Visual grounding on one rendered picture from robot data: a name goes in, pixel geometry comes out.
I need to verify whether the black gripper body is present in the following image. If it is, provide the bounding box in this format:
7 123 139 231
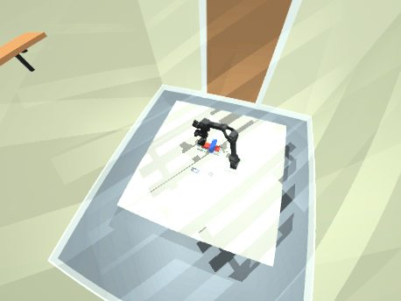
197 132 208 146

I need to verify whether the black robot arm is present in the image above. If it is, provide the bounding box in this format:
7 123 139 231
192 117 241 171

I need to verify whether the red tapered block with square socket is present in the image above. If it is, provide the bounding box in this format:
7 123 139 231
200 143 221 152

